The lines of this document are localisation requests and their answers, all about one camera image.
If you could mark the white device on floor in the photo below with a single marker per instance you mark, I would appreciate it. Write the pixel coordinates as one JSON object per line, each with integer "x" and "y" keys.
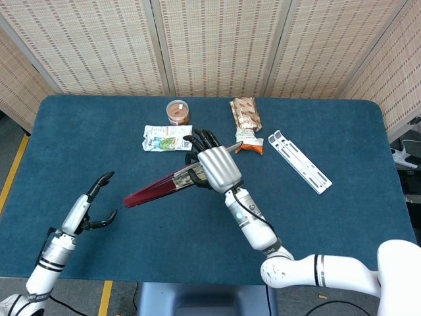
{"x": 406, "y": 154}

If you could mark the white folding plastic stand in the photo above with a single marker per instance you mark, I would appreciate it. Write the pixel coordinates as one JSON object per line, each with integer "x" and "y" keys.
{"x": 301, "y": 163}

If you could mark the woven bamboo screen panel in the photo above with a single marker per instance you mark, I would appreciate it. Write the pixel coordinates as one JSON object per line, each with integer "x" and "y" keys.
{"x": 220, "y": 46}
{"x": 19, "y": 85}
{"x": 332, "y": 46}
{"x": 394, "y": 75}
{"x": 92, "y": 46}

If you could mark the orange white snack packet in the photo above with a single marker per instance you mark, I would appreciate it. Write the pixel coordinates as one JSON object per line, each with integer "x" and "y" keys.
{"x": 251, "y": 146}

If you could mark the blue felt table cloth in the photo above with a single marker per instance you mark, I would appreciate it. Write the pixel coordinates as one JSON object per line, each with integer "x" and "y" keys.
{"x": 164, "y": 240}

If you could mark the clear plastic jar brown contents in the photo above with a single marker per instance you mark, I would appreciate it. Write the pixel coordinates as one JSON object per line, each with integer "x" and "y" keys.
{"x": 177, "y": 113}

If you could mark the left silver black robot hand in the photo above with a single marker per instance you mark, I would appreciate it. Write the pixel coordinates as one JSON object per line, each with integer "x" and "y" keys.
{"x": 77, "y": 214}

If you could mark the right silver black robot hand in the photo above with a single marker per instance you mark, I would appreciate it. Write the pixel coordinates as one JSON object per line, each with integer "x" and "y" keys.
{"x": 218, "y": 168}

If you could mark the red ribbed paper folding fan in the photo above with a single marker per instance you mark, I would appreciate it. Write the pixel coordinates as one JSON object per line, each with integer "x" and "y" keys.
{"x": 154, "y": 191}

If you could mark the blue grey robot torso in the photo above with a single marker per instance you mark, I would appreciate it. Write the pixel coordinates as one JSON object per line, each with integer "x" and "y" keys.
{"x": 207, "y": 299}

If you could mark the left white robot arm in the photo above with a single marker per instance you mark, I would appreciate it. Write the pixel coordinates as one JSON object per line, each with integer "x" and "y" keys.
{"x": 49, "y": 263}

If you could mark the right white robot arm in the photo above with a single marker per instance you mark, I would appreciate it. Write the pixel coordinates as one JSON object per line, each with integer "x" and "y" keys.
{"x": 260, "y": 233}

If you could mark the brown patterned snack packet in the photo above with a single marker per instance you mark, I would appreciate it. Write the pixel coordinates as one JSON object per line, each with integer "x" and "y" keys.
{"x": 246, "y": 113}

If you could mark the white green snack packet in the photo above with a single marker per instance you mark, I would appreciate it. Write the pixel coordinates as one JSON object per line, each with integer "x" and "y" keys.
{"x": 161, "y": 138}

